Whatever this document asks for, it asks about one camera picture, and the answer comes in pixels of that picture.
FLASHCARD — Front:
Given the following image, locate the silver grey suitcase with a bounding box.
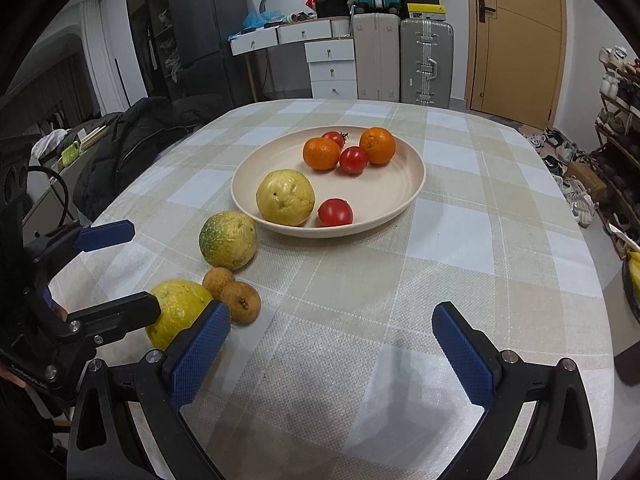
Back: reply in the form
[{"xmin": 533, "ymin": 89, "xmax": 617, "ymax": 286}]
[{"xmin": 399, "ymin": 20, "xmax": 454, "ymax": 108}]

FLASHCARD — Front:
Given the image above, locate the white drawer desk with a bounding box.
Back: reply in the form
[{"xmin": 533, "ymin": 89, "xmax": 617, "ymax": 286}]
[{"xmin": 229, "ymin": 18, "xmax": 358, "ymax": 100}]

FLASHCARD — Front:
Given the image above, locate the shoe rack with shoes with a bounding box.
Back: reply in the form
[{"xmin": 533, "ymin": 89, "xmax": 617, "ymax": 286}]
[{"xmin": 591, "ymin": 45, "xmax": 640, "ymax": 261}]

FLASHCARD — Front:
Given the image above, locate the large yellow fruit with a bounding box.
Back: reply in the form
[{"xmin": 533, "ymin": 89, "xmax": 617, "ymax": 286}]
[{"xmin": 145, "ymin": 280, "xmax": 213, "ymax": 350}]

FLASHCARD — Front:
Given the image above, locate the checkered beige tablecloth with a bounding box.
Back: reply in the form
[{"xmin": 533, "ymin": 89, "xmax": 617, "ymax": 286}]
[{"xmin": 51, "ymin": 100, "xmax": 614, "ymax": 479}]

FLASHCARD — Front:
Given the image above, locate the black refrigerator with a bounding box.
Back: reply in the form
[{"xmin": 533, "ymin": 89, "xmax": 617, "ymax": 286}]
[{"xmin": 169, "ymin": 0, "xmax": 253, "ymax": 108}]

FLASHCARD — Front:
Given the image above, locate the round red tomato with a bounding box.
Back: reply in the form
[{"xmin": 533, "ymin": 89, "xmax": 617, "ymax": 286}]
[{"xmin": 318, "ymin": 198, "xmax": 354, "ymax": 226}]

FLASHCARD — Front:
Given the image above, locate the black jacket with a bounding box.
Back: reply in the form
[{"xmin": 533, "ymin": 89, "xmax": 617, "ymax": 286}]
[{"xmin": 73, "ymin": 94, "xmax": 230, "ymax": 220}]

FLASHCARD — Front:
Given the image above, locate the green yellow mottled fruit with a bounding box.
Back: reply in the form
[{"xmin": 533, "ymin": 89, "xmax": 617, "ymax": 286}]
[{"xmin": 198, "ymin": 210, "xmax": 257, "ymax": 271}]

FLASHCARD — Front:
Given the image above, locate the brown longan fruit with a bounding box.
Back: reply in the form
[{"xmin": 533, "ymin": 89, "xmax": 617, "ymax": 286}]
[
  {"xmin": 202, "ymin": 266, "xmax": 235, "ymax": 300},
  {"xmin": 220, "ymin": 282, "xmax": 262, "ymax": 326}
]

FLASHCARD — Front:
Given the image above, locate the black cable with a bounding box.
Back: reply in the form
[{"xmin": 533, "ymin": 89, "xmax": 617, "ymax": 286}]
[{"xmin": 27, "ymin": 164, "xmax": 72, "ymax": 229}]

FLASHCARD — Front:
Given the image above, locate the small yellow guava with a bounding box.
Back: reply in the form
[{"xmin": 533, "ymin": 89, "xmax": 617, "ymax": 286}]
[{"xmin": 256, "ymin": 169, "xmax": 316, "ymax": 226}]

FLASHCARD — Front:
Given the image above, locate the brown wooden door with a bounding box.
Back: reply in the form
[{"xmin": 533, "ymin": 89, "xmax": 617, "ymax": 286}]
[{"xmin": 466, "ymin": 0, "xmax": 566, "ymax": 129}]

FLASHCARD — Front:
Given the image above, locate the large oval red tomato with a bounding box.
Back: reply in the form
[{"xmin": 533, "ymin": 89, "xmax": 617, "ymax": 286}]
[{"xmin": 322, "ymin": 131, "xmax": 348, "ymax": 150}]

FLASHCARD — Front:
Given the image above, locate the small red tomato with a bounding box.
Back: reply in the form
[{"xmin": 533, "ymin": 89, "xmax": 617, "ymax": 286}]
[{"xmin": 340, "ymin": 146, "xmax": 369, "ymax": 176}]

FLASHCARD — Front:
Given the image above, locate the cream round plate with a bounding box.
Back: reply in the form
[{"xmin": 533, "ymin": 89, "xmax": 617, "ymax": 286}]
[{"xmin": 231, "ymin": 126, "xmax": 426, "ymax": 238}]

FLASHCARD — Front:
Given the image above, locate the orange tangerine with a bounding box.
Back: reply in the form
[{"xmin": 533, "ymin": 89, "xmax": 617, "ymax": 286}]
[
  {"xmin": 303, "ymin": 138, "xmax": 341, "ymax": 171},
  {"xmin": 359, "ymin": 127, "xmax": 396, "ymax": 165}
]

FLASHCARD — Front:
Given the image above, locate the beige suitcase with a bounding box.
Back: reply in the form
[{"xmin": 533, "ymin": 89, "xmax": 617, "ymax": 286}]
[{"xmin": 352, "ymin": 13, "xmax": 400, "ymax": 102}]

